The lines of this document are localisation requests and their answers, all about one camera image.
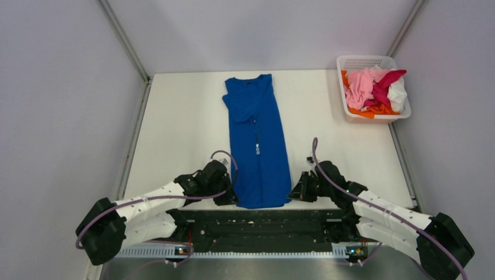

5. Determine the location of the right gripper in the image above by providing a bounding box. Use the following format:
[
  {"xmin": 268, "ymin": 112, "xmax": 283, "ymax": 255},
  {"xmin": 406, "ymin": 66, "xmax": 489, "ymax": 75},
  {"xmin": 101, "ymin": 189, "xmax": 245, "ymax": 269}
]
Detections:
[{"xmin": 287, "ymin": 171, "xmax": 334, "ymax": 202}]

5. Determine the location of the blue printed t-shirt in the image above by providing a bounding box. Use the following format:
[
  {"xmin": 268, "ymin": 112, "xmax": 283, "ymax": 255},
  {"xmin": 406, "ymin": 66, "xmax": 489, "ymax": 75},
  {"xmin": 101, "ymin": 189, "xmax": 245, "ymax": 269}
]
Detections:
[{"xmin": 222, "ymin": 74, "xmax": 292, "ymax": 209}]

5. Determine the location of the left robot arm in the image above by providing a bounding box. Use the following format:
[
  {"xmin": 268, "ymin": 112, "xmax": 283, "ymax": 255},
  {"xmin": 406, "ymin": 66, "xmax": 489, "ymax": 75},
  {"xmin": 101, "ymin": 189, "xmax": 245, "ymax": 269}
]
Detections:
[{"xmin": 75, "ymin": 159, "xmax": 235, "ymax": 265}]

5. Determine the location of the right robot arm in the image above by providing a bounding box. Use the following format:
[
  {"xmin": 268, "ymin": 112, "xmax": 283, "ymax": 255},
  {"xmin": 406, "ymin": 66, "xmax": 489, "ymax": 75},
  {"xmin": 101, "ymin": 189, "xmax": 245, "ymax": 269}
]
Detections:
[{"xmin": 287, "ymin": 160, "xmax": 475, "ymax": 279}]

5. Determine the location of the orange t-shirt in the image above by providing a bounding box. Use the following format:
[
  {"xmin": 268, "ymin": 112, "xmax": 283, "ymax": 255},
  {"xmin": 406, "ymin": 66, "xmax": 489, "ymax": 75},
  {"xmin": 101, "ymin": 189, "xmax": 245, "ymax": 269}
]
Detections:
[{"xmin": 343, "ymin": 83, "xmax": 400, "ymax": 119}]

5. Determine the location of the pink t-shirt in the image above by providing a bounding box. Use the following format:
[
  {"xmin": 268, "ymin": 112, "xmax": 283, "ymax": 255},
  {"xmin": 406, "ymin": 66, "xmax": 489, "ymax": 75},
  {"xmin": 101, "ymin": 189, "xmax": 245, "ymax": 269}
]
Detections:
[{"xmin": 341, "ymin": 65, "xmax": 388, "ymax": 111}]

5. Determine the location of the magenta t-shirt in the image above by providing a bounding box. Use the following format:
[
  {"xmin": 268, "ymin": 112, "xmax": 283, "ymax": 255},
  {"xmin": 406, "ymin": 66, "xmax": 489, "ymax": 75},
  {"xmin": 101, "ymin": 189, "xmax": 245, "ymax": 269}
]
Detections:
[{"xmin": 364, "ymin": 69, "xmax": 407, "ymax": 110}]

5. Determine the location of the white t-shirt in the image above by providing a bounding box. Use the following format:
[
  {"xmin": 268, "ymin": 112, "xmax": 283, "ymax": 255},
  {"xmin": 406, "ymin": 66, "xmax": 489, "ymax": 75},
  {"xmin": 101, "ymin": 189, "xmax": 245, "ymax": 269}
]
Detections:
[{"xmin": 387, "ymin": 77, "xmax": 407, "ymax": 113}]

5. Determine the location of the white plastic basket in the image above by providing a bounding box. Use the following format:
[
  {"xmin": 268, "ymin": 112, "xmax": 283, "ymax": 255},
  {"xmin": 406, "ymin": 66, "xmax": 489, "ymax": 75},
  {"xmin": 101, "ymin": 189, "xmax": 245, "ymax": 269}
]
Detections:
[{"xmin": 336, "ymin": 55, "xmax": 412, "ymax": 124}]

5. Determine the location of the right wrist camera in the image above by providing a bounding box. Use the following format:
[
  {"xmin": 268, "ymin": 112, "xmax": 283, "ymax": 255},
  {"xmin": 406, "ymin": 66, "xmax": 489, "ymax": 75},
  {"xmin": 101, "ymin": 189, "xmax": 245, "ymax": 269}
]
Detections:
[{"xmin": 306, "ymin": 156, "xmax": 315, "ymax": 166}]

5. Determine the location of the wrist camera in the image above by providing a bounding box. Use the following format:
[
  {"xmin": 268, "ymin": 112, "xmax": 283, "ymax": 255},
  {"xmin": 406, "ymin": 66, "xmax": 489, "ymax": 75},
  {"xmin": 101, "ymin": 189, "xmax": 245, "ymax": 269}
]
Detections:
[
  {"xmin": 306, "ymin": 156, "xmax": 315, "ymax": 166},
  {"xmin": 217, "ymin": 157, "xmax": 231, "ymax": 167}
]

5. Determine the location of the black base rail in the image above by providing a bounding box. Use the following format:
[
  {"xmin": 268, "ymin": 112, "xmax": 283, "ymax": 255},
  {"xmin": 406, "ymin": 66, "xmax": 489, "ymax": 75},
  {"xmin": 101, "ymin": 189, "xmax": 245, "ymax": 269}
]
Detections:
[{"xmin": 163, "ymin": 209, "xmax": 374, "ymax": 253}]

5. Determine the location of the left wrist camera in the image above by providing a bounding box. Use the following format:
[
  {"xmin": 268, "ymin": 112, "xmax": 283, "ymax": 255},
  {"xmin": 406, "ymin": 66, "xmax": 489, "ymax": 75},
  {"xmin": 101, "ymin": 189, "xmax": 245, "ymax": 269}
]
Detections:
[{"xmin": 217, "ymin": 157, "xmax": 231, "ymax": 167}]

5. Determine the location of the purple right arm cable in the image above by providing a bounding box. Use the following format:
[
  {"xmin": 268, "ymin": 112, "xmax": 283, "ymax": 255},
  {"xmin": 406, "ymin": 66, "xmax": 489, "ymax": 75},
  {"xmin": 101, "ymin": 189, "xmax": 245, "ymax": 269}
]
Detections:
[{"xmin": 311, "ymin": 137, "xmax": 469, "ymax": 280}]

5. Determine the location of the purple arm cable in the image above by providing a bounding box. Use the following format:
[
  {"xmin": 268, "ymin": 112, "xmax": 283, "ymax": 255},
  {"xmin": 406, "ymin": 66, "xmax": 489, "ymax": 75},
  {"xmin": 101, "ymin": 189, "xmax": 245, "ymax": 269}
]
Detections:
[
  {"xmin": 74, "ymin": 149, "xmax": 239, "ymax": 267},
  {"xmin": 311, "ymin": 137, "xmax": 469, "ymax": 280}
]

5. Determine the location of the white slotted cable duct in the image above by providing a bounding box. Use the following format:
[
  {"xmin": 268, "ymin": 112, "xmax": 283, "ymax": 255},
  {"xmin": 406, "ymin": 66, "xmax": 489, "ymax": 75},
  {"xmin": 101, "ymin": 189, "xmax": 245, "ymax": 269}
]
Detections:
[{"xmin": 116, "ymin": 244, "xmax": 368, "ymax": 260}]

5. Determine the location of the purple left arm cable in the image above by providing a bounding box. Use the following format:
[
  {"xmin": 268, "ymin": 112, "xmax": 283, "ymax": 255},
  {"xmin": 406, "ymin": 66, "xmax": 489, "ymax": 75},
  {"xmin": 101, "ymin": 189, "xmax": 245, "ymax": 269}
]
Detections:
[{"xmin": 74, "ymin": 149, "xmax": 239, "ymax": 267}]

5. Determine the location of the right corner aluminium post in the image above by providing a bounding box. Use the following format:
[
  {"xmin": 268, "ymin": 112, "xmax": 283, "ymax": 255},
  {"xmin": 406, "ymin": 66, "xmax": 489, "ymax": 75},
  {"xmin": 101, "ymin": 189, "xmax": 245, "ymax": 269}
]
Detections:
[{"xmin": 386, "ymin": 0, "xmax": 429, "ymax": 57}]

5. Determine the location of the corner aluminium post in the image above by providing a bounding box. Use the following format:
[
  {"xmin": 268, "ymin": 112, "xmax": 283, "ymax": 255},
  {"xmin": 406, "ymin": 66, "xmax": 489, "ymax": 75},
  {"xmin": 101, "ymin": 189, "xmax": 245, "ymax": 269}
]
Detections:
[
  {"xmin": 96, "ymin": 0, "xmax": 151, "ymax": 84},
  {"xmin": 386, "ymin": 0, "xmax": 429, "ymax": 57}
]

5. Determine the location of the left corner aluminium post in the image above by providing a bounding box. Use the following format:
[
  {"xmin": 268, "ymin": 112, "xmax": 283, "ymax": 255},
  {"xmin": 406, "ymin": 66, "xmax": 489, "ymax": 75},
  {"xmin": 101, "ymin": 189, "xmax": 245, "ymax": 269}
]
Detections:
[{"xmin": 96, "ymin": 0, "xmax": 151, "ymax": 84}]

